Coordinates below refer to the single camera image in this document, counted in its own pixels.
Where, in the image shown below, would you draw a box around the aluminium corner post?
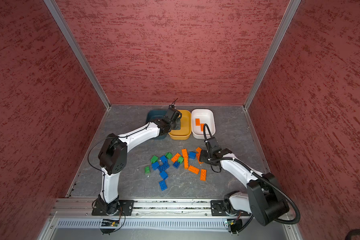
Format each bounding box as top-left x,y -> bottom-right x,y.
44,0 -> 112,110
244,0 -> 301,111

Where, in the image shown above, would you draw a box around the aluminium corner post right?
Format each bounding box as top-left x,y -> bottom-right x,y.
244,0 -> 301,111

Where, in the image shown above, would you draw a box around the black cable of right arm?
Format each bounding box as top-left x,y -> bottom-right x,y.
202,123 -> 301,226

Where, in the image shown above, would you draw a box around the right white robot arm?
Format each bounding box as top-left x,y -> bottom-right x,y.
200,137 -> 301,226

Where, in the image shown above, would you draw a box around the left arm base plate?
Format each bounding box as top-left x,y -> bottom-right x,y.
92,198 -> 135,217

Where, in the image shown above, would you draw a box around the teal plastic bin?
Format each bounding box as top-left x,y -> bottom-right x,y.
146,109 -> 168,140

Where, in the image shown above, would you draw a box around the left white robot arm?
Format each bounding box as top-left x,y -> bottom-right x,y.
97,104 -> 182,216

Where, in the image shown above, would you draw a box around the green lego brick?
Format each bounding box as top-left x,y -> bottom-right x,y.
151,156 -> 159,164
144,166 -> 151,175
165,152 -> 173,160
177,156 -> 184,164

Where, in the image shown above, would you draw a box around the yellow plastic bin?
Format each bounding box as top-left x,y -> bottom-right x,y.
169,110 -> 192,140

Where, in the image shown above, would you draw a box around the white plastic bin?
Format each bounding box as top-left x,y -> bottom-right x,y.
191,109 -> 216,139

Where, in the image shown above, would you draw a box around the orange long lego brick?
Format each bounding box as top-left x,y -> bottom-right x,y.
184,158 -> 189,170

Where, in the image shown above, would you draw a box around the blue lego brick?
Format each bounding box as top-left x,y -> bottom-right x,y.
188,152 -> 197,160
160,171 -> 169,181
152,162 -> 160,170
158,163 -> 170,173
159,180 -> 168,191
160,156 -> 168,165
173,162 -> 180,169

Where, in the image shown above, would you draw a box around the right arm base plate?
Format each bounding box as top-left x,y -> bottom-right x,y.
210,200 -> 238,217

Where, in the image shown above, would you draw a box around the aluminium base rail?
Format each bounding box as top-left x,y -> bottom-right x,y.
38,197 -> 303,240

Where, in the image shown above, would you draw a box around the aluminium corner post left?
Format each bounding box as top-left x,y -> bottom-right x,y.
44,0 -> 112,110

